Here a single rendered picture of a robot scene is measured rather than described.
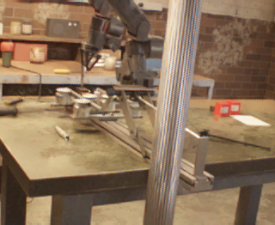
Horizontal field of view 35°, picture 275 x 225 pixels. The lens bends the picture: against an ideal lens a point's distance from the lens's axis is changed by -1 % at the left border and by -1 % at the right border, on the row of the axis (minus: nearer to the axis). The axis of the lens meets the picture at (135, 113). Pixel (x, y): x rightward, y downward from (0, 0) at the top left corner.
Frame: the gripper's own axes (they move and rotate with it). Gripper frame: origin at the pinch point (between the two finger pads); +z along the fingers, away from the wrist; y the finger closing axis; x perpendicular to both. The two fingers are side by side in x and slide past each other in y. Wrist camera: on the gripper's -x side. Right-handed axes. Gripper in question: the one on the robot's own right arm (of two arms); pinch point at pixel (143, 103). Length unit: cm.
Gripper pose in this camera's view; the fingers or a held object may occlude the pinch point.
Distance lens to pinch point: 129.8
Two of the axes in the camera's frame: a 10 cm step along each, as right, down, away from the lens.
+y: -8.7, 0.2, -4.9
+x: 4.7, -2.7, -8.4
